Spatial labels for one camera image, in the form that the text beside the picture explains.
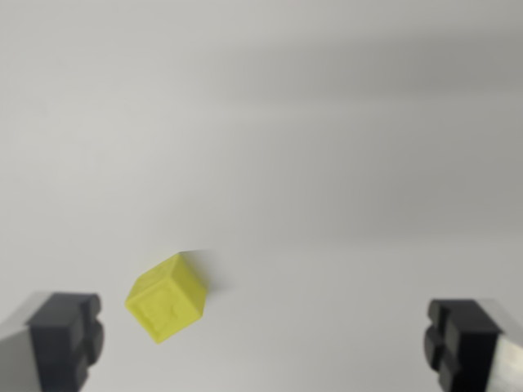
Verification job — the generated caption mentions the yellow cube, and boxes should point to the yellow cube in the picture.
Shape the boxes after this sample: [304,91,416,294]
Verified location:
[124,252,208,345]

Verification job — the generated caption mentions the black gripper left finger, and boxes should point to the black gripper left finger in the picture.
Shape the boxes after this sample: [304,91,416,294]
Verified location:
[0,290,105,392]

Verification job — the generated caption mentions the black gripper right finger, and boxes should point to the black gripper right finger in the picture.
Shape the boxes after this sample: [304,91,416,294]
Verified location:
[422,297,523,392]

